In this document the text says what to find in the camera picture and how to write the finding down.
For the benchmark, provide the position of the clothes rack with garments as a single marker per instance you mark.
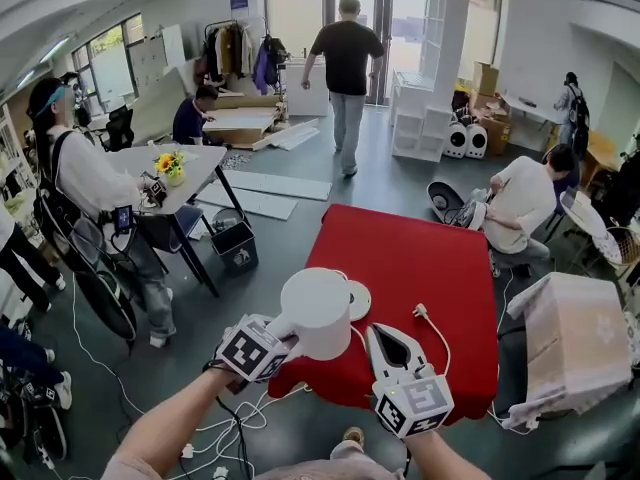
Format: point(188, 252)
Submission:
point(227, 50)

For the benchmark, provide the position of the black oval hanging bag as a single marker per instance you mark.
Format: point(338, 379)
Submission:
point(122, 313)

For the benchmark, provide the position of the black white oval shell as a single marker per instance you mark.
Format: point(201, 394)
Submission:
point(442, 200)

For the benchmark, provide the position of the person's pink trousers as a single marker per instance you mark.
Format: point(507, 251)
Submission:
point(330, 468)

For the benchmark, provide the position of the purple hanging jacket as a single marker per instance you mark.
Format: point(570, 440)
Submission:
point(267, 68)

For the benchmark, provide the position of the rattan chair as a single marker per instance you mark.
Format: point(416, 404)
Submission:
point(627, 245)

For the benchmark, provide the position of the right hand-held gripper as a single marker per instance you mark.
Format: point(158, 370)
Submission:
point(415, 405)

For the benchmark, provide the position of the white electric kettle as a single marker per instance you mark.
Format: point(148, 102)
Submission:
point(320, 313)

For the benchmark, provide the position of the black backpack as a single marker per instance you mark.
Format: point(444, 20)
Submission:
point(55, 208)

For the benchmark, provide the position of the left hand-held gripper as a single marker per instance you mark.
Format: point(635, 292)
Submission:
point(250, 350)

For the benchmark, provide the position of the person's beige shoe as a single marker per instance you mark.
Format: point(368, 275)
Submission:
point(354, 436)

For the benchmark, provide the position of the red tablecloth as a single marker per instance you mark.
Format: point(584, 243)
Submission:
point(410, 258)

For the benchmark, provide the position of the flat cardboard box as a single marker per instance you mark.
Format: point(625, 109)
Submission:
point(250, 137)

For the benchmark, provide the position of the glass entrance door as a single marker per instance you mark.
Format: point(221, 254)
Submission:
point(400, 53)

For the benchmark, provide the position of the white low cabinet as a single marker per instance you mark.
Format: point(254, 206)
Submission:
point(315, 93)

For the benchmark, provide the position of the grey table with black legs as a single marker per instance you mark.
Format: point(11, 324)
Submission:
point(200, 168)

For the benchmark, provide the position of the black trash bin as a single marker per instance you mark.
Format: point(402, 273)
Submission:
point(240, 255)

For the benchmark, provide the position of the pile of white planks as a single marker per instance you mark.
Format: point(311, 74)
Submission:
point(295, 135)

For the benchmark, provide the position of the open equipment bag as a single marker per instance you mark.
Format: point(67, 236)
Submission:
point(467, 213)

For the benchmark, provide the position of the round white table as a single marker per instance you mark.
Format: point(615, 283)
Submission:
point(595, 223)

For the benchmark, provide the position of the low white cube shelf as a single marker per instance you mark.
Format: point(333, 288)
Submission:
point(415, 128)

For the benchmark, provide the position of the large side window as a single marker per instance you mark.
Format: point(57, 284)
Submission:
point(110, 63)

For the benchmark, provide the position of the pile of small metal parts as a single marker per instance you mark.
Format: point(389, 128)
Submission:
point(235, 160)

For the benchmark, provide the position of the person's left forearm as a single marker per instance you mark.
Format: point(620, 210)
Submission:
point(165, 433)

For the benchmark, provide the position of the cloth covered cardboard box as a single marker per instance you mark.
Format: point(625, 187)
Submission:
point(575, 328)

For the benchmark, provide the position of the black office chair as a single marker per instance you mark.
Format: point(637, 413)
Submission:
point(120, 128)

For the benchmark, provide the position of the white desk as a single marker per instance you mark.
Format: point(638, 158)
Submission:
point(530, 110)

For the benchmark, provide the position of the white furniture panel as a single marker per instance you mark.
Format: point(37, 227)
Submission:
point(240, 118)

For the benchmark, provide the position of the tall white cube shelf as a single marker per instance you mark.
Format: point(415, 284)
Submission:
point(450, 48)

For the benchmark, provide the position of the person's right forearm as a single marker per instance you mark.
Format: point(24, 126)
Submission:
point(440, 458)

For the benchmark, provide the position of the ceiling tube light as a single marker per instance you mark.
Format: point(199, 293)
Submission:
point(55, 49)

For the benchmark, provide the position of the white capsule pet carrier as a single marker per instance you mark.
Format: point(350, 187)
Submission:
point(476, 141)
point(456, 140)

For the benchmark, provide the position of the white board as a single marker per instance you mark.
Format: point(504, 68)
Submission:
point(290, 185)
point(250, 203)

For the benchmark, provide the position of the white display shelf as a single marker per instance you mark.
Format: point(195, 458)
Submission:
point(12, 153)

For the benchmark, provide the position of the sunflower bouquet in vase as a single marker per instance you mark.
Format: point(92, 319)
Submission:
point(167, 164)

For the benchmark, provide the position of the white round kettle base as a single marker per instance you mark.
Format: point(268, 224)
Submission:
point(361, 300)

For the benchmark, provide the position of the small blue screen device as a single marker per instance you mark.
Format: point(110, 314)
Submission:
point(123, 219)

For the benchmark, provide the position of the dark blue chair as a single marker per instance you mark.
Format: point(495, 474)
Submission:
point(180, 225)

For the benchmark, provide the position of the grey round bucket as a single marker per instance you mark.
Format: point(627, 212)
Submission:
point(225, 218)

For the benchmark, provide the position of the white locker cabinet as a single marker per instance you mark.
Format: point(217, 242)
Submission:
point(150, 60)

